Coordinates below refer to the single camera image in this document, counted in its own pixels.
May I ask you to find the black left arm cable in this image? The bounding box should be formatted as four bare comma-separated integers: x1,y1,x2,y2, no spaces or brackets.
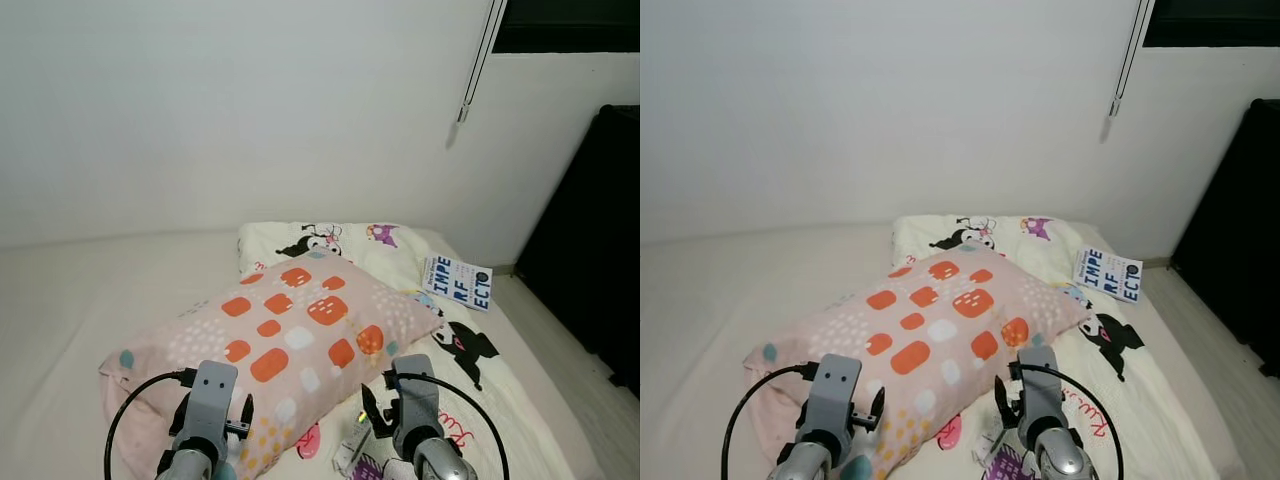
103,368,199,480
720,363,810,480

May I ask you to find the pink pillow with orange patches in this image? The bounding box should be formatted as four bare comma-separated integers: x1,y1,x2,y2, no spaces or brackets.
743,243,1093,480
98,250,444,480

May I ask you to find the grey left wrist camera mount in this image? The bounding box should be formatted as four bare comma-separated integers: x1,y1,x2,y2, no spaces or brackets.
804,353,864,438
187,360,240,443

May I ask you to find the dark window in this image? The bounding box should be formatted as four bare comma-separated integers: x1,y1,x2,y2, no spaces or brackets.
1143,0,1280,48
492,0,641,54

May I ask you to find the cream cartoon print blanket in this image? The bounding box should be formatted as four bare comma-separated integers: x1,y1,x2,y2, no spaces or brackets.
890,214,1246,480
237,221,553,480

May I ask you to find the white book with blue letters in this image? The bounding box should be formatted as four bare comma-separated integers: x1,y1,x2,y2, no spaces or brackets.
1073,246,1144,305
420,254,493,313

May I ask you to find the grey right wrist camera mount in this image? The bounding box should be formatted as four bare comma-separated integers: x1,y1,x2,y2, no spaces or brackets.
1015,345,1063,429
392,354,442,441

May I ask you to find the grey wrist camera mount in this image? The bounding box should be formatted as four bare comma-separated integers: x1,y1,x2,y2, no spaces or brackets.
392,354,442,441
187,360,240,443
1015,345,1063,429
804,353,864,438

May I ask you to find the white toothpaste tube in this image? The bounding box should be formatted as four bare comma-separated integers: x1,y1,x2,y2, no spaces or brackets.
975,420,1013,469
333,408,379,471

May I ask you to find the black wardrobe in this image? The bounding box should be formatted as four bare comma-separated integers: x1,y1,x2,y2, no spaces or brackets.
513,104,641,396
1170,98,1280,379

